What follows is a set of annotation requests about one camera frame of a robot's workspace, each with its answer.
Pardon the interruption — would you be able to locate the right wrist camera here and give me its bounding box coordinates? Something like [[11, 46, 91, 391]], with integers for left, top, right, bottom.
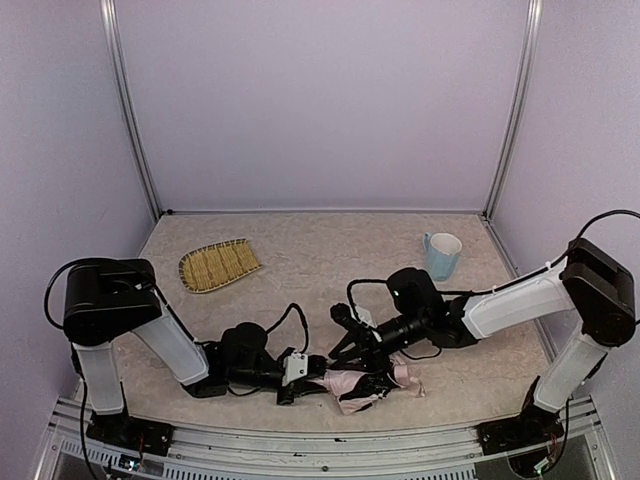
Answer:
[[330, 303, 374, 331]]

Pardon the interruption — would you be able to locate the right rear aluminium corner post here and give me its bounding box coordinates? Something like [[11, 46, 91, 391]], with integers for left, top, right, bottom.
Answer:
[[482, 0, 545, 221]]

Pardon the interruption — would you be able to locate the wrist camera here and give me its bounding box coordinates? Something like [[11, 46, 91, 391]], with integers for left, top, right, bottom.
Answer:
[[330, 303, 374, 331], [282, 351, 327, 387]]

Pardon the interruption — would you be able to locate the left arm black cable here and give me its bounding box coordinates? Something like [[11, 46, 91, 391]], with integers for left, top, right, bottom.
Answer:
[[43, 259, 309, 354]]

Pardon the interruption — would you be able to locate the left rear aluminium corner post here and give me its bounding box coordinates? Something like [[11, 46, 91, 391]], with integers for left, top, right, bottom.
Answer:
[[99, 0, 163, 223]]

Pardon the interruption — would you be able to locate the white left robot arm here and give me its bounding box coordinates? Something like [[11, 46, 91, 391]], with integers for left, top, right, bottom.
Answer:
[[62, 258, 327, 416]]

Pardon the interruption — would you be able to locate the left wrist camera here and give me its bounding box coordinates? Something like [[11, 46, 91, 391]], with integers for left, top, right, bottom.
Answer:
[[282, 351, 327, 387]]

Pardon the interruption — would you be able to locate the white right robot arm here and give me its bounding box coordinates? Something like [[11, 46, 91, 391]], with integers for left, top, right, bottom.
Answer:
[[329, 238, 636, 413]]

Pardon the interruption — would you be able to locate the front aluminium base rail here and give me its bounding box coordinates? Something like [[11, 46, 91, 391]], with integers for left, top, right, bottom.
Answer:
[[34, 394, 616, 480]]

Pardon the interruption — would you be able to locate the aluminium corner post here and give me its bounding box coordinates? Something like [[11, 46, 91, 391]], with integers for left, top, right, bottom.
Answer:
[[482, 0, 545, 221], [99, 0, 163, 223]]

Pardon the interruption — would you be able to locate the pink folding umbrella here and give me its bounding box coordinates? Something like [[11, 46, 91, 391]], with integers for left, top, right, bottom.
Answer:
[[311, 354, 426, 415]]

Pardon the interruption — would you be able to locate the light blue ceramic mug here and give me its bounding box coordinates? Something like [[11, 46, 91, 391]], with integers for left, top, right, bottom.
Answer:
[[423, 232, 463, 282]]

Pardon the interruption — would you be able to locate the woven bamboo tray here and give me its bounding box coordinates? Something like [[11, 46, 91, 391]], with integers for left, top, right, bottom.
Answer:
[[178, 238, 262, 294]]

